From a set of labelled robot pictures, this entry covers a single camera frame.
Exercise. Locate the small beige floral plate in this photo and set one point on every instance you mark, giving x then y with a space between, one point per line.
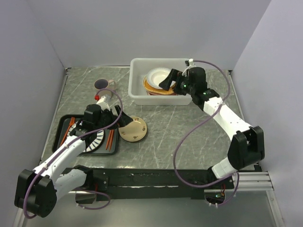
134 131

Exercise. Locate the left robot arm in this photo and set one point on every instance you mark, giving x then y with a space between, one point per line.
38 190

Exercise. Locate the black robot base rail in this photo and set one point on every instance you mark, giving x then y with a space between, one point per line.
147 183

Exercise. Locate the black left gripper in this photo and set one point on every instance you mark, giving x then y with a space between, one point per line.
124 120

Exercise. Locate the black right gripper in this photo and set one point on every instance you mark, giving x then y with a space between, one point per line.
173 76

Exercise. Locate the white ceramic bowl plate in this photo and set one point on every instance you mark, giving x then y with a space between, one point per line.
155 76

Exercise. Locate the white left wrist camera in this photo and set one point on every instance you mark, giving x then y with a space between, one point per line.
102 101

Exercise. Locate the orange chopstick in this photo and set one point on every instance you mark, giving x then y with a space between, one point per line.
110 139

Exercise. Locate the white plastic bin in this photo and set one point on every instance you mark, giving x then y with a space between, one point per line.
139 68

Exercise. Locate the woven bamboo plate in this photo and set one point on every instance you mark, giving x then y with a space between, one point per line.
148 87

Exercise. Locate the beige ceramic mug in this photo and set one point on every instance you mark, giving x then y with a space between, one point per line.
107 87

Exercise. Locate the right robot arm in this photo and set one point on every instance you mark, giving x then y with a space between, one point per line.
247 142

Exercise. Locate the white blue striped plate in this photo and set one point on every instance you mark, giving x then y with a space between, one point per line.
95 144

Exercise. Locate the black serving tray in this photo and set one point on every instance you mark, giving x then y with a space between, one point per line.
101 151

